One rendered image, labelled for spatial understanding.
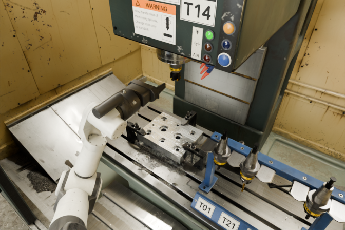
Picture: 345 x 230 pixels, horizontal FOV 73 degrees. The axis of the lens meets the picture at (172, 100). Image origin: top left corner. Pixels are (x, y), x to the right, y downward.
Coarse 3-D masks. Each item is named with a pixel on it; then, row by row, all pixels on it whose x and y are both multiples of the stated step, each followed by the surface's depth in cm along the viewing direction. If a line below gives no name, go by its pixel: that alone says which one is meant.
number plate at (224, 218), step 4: (220, 216) 95; (224, 216) 94; (228, 216) 94; (220, 220) 95; (224, 220) 94; (228, 220) 93; (232, 220) 93; (236, 220) 92; (220, 224) 95; (224, 224) 94; (228, 224) 93; (232, 224) 93; (236, 224) 92; (228, 228) 93; (232, 228) 92; (236, 228) 92
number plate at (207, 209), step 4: (200, 200) 100; (204, 200) 99; (196, 204) 100; (200, 204) 100; (204, 204) 99; (208, 204) 98; (196, 208) 100; (200, 208) 99; (204, 208) 98; (208, 208) 98; (212, 208) 97; (204, 212) 98; (208, 212) 97; (212, 212) 97; (208, 216) 97
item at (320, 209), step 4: (312, 192) 73; (308, 196) 72; (308, 200) 72; (312, 200) 71; (308, 204) 72; (312, 204) 70; (316, 204) 70; (328, 204) 70; (316, 208) 71; (320, 208) 69; (324, 208) 69; (328, 208) 69; (320, 212) 70; (324, 212) 70
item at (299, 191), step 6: (294, 180) 77; (294, 186) 75; (300, 186) 75; (306, 186) 75; (294, 192) 74; (300, 192) 74; (306, 192) 74; (294, 198) 72; (300, 198) 72; (306, 198) 72
